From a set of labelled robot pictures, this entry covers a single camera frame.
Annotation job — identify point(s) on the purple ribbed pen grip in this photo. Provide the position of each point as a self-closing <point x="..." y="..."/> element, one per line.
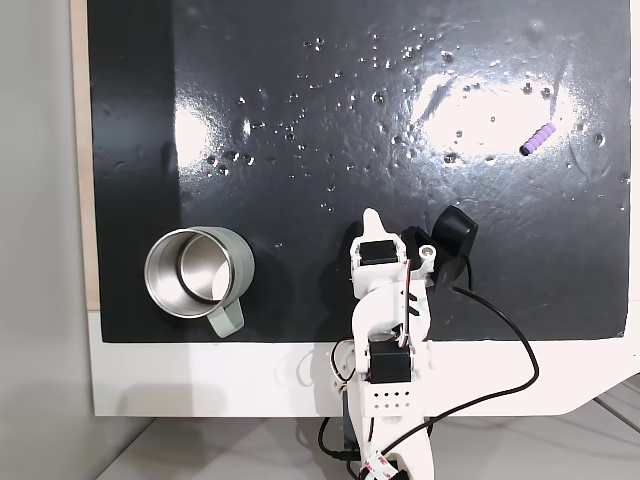
<point x="537" y="138"/>

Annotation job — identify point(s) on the black table mat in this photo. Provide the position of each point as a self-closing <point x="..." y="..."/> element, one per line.
<point x="310" y="150"/>

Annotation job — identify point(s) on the black camera box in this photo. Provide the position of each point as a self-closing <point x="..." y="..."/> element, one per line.
<point x="452" y="235"/>

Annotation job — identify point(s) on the grey steel mug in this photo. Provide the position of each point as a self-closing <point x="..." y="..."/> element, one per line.
<point x="200" y="272"/>

